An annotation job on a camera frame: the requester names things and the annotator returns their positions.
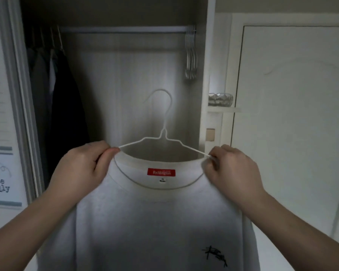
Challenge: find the person's right hand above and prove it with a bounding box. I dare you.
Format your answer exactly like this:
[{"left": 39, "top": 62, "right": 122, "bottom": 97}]
[{"left": 202, "top": 145, "right": 267, "bottom": 209}]

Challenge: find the person's left hand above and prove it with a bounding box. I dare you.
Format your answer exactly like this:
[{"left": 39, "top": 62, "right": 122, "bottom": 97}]
[{"left": 47, "top": 141, "right": 121, "bottom": 207}]

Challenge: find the black garment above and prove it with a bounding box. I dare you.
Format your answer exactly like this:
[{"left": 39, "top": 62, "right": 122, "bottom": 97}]
[{"left": 48, "top": 50, "right": 90, "bottom": 173}]

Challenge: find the white t-shirt with script print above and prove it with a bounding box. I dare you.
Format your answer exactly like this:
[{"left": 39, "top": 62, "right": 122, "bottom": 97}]
[{"left": 37, "top": 149, "right": 261, "bottom": 271}]

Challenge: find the person's left forearm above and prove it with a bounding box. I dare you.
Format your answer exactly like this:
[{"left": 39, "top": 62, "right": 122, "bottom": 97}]
[{"left": 0, "top": 192, "right": 80, "bottom": 271}]

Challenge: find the small glass bowl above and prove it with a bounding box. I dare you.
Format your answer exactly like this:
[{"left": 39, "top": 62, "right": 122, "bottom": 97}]
[{"left": 208, "top": 93, "right": 235, "bottom": 107}]

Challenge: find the white door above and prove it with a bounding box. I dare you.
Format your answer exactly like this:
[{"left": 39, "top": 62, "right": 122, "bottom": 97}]
[{"left": 223, "top": 14, "right": 339, "bottom": 271}]

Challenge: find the bunch of white hangers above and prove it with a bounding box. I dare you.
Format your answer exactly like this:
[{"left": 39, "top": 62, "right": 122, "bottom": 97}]
[{"left": 183, "top": 25, "right": 199, "bottom": 82}]

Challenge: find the closet rod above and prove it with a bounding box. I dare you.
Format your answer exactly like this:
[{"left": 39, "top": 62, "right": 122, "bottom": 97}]
[{"left": 59, "top": 26, "right": 190, "bottom": 34}]

